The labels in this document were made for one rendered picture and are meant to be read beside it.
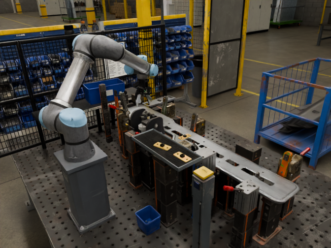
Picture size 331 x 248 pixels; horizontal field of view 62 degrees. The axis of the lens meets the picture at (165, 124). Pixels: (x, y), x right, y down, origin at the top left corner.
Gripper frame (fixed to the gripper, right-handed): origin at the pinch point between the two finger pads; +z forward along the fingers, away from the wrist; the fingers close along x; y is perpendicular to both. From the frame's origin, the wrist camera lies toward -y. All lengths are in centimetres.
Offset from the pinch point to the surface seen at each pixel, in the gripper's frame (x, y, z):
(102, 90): -17.4, -28.7, -7.0
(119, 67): 13, -55, -14
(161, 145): -35, 69, -9
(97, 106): -21.5, -32.5, 6.0
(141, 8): 43, -60, -61
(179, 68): 173, -160, 35
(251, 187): -16, 107, 2
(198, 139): 4, 54, 8
